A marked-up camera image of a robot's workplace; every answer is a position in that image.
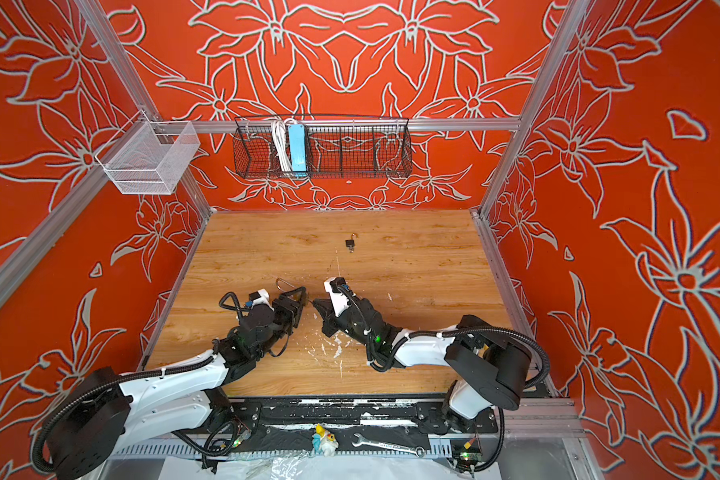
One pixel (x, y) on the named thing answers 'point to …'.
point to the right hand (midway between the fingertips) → (309, 303)
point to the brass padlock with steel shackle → (277, 285)
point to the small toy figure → (324, 442)
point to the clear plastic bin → (149, 157)
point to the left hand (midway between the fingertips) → (308, 292)
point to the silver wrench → (419, 451)
